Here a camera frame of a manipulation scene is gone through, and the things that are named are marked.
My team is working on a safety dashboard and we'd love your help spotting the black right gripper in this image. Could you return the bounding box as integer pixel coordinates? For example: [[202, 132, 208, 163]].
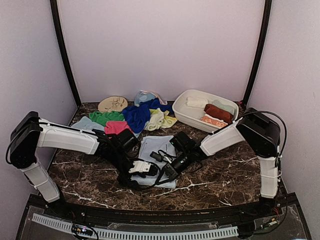
[[156, 150, 193, 185]]

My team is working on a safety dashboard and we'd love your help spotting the large pale blue towel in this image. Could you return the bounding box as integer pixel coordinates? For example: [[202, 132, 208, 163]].
[[131, 135, 176, 186]]

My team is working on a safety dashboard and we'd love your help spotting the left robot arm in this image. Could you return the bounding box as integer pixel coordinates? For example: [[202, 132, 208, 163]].
[[5, 111, 142, 218]]

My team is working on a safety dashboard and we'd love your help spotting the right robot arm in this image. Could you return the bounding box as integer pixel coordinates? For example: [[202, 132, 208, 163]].
[[160, 107, 282, 217]]

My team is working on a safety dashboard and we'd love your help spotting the pink towel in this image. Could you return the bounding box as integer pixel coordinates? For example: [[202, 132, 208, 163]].
[[104, 121, 131, 135]]

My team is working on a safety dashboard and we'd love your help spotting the royal blue towel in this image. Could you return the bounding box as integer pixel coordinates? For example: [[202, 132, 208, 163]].
[[121, 98, 173, 134]]

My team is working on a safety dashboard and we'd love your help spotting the orange patterned rolled towel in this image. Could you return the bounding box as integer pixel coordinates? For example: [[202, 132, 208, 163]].
[[201, 114, 228, 128]]

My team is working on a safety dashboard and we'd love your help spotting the grey-blue towel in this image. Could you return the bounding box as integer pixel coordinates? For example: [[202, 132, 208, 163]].
[[71, 116, 142, 138]]

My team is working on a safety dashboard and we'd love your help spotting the pale yellow patterned towel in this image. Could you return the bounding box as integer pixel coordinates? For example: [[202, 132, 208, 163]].
[[144, 108, 178, 132]]

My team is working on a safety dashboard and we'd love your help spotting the white plastic basin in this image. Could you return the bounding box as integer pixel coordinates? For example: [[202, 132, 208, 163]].
[[172, 89, 239, 133]]

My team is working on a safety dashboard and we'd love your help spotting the beige bird-painted plate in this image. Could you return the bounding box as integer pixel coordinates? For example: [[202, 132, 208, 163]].
[[98, 96, 128, 113]]

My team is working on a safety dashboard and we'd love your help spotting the brown rolled towel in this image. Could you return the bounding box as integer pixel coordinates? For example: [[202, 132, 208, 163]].
[[204, 103, 233, 124]]

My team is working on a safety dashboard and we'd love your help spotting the white rolled towel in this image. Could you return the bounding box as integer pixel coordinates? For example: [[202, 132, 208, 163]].
[[186, 96, 209, 109]]

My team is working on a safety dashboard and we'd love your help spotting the pale green rolled towel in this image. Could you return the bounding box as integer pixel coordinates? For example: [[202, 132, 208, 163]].
[[212, 99, 235, 115]]

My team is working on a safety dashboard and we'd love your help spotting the light blue dotted towel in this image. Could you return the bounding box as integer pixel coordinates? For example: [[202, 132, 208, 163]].
[[133, 90, 168, 107]]

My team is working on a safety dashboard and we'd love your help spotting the white slotted cable duct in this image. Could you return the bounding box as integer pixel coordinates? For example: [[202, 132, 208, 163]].
[[31, 213, 239, 240]]

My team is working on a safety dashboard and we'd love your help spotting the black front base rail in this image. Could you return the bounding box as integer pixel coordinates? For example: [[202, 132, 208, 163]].
[[44, 188, 284, 225]]

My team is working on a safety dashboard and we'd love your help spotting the black left frame post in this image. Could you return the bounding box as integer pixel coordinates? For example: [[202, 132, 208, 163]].
[[50, 0, 82, 108]]

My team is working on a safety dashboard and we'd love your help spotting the black frame post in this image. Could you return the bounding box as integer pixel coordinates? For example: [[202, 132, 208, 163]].
[[242, 0, 273, 108], [50, 0, 82, 108]]

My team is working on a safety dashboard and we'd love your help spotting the black right frame post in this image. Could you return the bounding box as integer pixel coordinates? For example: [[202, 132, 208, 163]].
[[242, 0, 273, 108]]

